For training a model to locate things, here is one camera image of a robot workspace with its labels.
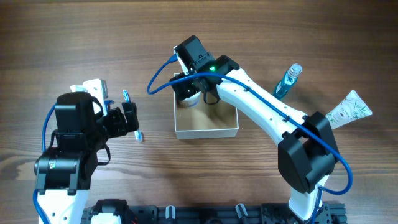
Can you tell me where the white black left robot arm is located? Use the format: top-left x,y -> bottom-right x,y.
32,92 -> 139,223

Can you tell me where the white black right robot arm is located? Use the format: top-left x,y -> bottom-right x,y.
170,35 -> 340,222

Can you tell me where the white leaf-print cream tube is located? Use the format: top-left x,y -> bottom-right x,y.
326,90 -> 373,129

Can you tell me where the blue mouthwash bottle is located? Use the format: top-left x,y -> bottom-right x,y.
273,63 -> 303,100

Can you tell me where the white cardboard box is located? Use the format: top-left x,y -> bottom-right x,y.
174,93 -> 239,140

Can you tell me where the white round jar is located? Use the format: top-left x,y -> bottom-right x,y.
179,92 -> 201,108

